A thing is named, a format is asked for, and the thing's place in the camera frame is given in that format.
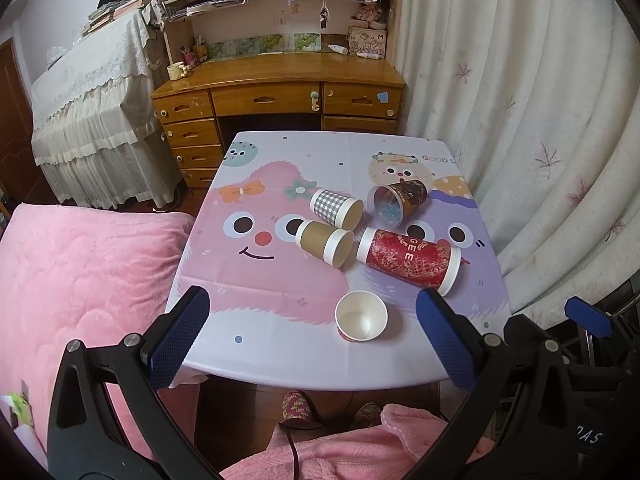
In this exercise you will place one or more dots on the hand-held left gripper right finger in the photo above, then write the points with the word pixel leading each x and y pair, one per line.
pixel 447 340

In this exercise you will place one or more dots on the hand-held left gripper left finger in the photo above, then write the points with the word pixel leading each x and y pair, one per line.
pixel 180 340

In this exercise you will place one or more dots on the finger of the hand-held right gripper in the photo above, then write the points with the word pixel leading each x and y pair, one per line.
pixel 590 317
pixel 522 330

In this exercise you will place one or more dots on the red patterned paper cup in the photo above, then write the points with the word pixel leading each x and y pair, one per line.
pixel 410 259

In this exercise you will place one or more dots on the small white paper cup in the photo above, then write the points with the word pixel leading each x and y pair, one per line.
pixel 361 316

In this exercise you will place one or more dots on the dark brown paper cup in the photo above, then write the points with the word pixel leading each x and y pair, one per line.
pixel 400 199

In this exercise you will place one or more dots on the grey checked paper cup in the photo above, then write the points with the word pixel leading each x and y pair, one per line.
pixel 334 207

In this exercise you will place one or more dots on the cartoon printed tablecloth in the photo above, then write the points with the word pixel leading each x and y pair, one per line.
pixel 280 300

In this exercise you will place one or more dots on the knitted slipper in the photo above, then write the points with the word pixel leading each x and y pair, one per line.
pixel 299 407
pixel 367 415

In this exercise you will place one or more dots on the pink quilted blanket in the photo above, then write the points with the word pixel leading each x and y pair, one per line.
pixel 75 280

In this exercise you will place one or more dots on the pink fleece clothing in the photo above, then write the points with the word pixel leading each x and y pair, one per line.
pixel 350 455

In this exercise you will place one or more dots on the green packet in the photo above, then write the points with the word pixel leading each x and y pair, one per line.
pixel 15 407

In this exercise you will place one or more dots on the white floral curtain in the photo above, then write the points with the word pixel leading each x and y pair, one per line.
pixel 525 85

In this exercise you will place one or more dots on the lace covered piano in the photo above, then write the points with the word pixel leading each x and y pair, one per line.
pixel 90 110

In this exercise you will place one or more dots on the blue square sticker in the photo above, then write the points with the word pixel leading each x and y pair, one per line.
pixel 382 97

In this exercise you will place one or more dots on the cream mug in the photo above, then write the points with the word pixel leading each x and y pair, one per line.
pixel 176 71

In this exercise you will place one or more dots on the brown wooden door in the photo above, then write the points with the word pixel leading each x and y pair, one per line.
pixel 17 125

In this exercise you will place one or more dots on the green drawer safety lock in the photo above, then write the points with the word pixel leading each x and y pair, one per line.
pixel 314 100

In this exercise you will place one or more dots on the pen holder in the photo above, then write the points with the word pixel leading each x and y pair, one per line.
pixel 199 53

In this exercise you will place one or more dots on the wooden desk with drawers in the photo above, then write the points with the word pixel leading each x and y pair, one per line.
pixel 280 67

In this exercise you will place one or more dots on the wooden letter box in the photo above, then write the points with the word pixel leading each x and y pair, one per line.
pixel 367 42

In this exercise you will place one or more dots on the white lying bottle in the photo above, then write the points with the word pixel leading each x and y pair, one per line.
pixel 338 49

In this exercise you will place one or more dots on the wooden desk hutch shelf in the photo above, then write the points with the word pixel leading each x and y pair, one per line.
pixel 260 22

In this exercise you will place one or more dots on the stack of books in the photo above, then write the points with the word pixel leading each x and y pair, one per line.
pixel 117 12

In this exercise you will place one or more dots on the hanging key bunch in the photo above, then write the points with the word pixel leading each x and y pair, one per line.
pixel 325 16

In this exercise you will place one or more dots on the metal tube frame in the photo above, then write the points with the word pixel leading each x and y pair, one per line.
pixel 625 310

